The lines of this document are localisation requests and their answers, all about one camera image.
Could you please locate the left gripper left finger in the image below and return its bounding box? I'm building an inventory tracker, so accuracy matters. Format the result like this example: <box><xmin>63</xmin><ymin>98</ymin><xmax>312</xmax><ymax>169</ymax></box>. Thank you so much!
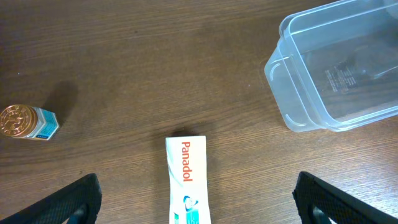
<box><xmin>1</xmin><ymin>173</ymin><xmax>102</xmax><ymax>224</ymax></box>

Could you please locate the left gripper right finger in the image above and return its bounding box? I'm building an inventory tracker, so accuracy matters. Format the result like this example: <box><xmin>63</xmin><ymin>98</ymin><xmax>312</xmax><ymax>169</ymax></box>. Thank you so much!
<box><xmin>292</xmin><ymin>171</ymin><xmax>397</xmax><ymax>224</ymax></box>

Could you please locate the clear plastic container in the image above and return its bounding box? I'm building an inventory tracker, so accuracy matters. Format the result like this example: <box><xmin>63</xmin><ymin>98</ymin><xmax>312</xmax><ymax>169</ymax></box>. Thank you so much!
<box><xmin>264</xmin><ymin>0</ymin><xmax>397</xmax><ymax>132</ymax></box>

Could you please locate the small jar gold lid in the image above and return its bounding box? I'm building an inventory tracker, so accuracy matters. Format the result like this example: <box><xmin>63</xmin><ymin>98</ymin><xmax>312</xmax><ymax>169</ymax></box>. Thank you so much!
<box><xmin>0</xmin><ymin>104</ymin><xmax>60</xmax><ymax>141</ymax></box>

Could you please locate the white Panadol box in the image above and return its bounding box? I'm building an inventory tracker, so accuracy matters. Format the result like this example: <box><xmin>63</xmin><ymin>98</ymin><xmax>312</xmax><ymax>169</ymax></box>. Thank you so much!
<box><xmin>165</xmin><ymin>136</ymin><xmax>211</xmax><ymax>224</ymax></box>

